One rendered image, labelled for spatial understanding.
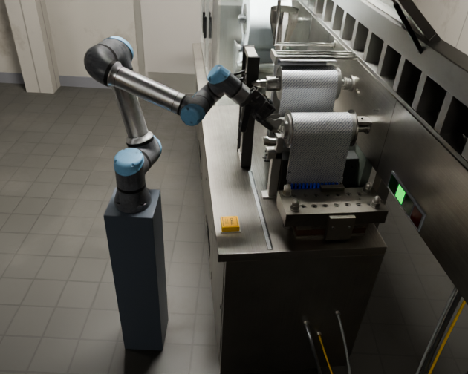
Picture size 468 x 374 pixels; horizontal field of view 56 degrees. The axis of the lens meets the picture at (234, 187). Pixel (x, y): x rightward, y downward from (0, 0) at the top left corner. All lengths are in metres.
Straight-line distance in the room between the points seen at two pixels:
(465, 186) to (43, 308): 2.25
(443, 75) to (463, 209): 0.39
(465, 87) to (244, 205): 0.97
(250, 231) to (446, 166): 0.76
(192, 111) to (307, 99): 0.59
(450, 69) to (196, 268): 1.97
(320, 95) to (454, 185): 0.77
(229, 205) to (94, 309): 1.17
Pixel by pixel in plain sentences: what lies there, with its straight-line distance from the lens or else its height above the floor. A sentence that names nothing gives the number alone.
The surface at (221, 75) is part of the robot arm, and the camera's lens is 1.58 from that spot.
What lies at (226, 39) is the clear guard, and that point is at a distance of 2.58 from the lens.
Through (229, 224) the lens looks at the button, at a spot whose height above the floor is 0.92.
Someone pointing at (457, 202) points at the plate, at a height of 1.35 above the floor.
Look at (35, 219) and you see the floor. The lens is 3.41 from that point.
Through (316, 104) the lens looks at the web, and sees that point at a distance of 1.92.
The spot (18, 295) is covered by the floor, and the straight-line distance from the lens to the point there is 2.90.
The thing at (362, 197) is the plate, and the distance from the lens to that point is 1.81.
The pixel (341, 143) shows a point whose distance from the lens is 1.76.
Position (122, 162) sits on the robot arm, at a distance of 1.74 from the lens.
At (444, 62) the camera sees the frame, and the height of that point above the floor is 1.64.
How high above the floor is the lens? 2.04
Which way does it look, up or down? 35 degrees down
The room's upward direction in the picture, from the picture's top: 3 degrees clockwise
